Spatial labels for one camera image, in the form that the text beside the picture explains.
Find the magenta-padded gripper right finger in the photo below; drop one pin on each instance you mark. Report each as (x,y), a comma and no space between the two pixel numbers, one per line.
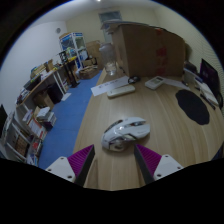
(166,165)

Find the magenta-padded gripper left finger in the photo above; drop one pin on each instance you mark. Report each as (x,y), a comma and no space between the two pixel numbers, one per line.
(63,166)

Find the white and black computer mouse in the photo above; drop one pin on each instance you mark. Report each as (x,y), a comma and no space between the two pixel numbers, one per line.
(123,133)

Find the black mouse pad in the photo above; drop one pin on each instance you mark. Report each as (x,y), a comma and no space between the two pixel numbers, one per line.
(192,106)

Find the shelf unit with books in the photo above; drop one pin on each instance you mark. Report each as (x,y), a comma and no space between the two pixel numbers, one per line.
(23,133)

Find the black marker pen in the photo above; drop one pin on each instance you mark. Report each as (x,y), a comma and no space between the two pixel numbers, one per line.
(207,101)

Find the white paper sheet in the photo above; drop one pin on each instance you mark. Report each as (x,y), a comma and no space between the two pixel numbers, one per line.
(101,88)
(175,82)

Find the white remote control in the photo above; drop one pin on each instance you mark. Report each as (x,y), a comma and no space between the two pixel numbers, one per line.
(154,82)

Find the flat white rectangular device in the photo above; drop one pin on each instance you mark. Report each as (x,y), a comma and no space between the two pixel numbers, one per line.
(121,91)

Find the black metal stand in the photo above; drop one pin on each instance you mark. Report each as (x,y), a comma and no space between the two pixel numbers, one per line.
(70,71)

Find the dark monitor screen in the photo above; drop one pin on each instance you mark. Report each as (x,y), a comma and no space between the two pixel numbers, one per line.
(209,75)

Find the clear glass jar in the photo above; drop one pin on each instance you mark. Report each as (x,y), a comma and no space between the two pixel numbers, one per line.
(108,58)

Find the large brown cardboard box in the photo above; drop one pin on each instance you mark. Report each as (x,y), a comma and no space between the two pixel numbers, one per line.
(143,50)

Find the blue and white display cabinet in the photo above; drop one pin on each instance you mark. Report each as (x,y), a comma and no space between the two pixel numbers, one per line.
(75,46)

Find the grey door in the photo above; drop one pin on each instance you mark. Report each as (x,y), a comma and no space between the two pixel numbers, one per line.
(110,16)

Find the round wall clock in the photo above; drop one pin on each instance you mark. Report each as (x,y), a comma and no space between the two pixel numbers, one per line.
(58,30)

